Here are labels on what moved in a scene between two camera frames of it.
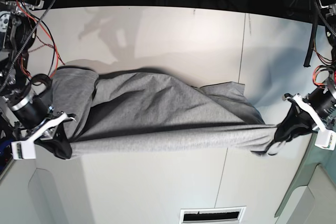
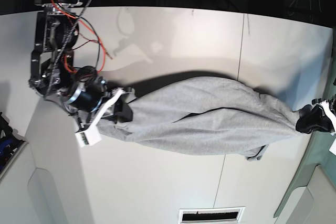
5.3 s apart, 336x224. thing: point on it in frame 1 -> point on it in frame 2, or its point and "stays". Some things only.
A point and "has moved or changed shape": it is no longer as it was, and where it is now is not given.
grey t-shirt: [135, 111] has moved or changed shape
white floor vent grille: [212, 215] stays
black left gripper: [30, 111] -> [88, 95]
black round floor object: [266, 0] stays
